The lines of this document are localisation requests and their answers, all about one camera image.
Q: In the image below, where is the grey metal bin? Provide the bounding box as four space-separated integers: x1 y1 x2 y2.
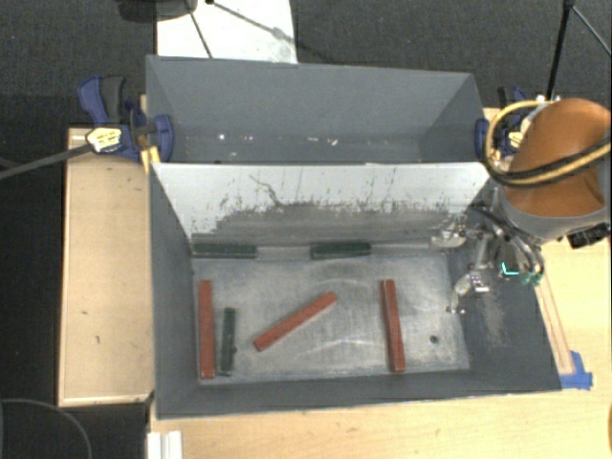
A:
143 54 563 421

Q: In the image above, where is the pale wood board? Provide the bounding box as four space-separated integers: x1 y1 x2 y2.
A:
56 125 156 408

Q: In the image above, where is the black cylinder on white bracket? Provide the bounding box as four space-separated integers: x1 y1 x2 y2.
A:
566 222 612 251

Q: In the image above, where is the dark green flat block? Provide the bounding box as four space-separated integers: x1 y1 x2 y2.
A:
308 240 374 261
190 241 259 260
217 306 239 378

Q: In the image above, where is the red-brown flat block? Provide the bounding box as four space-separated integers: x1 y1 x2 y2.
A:
251 290 339 354
379 278 407 375
197 279 217 381

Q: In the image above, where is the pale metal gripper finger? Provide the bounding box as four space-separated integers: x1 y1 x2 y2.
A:
446 270 492 316
428 221 469 251

